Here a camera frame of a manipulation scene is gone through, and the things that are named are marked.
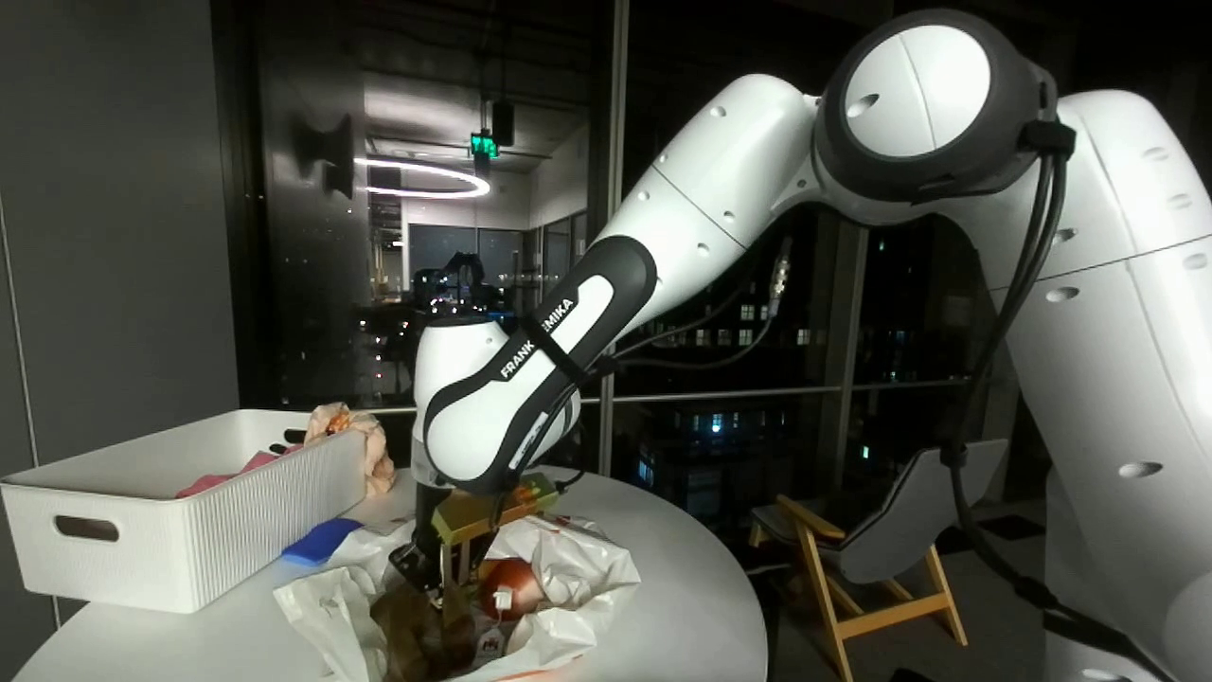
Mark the blue flat item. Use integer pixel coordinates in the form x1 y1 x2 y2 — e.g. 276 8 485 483
276 515 370 569

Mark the green exit sign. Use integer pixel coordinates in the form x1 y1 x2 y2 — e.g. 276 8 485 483
468 126 509 169

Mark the white plastic bag orange print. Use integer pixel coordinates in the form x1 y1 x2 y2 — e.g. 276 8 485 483
271 507 649 682

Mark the yellow wrist camera box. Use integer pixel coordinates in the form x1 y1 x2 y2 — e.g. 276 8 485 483
431 472 567 537

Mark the red-orange round fruit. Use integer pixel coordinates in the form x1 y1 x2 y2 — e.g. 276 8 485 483
479 559 551 627

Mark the grey horizontal window rail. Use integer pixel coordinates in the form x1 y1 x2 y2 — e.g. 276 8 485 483
354 377 989 420

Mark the brown moose toy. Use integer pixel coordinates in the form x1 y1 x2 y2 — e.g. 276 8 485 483
369 577 485 682

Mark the white plastic storage bin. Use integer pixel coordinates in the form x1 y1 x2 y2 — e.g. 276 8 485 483
0 406 382 619

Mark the pink beige plush toy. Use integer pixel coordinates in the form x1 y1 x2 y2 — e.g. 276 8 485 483
304 400 401 505

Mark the wooden folding chair grey seat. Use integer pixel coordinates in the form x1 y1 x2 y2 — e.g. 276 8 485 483
745 438 1014 682

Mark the red item in bin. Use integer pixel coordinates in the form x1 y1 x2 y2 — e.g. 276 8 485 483
176 446 288 502

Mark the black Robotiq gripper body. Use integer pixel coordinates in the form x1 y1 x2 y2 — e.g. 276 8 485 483
408 498 494 579

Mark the white ring ceiling light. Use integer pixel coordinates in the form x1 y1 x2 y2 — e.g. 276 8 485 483
354 153 498 205

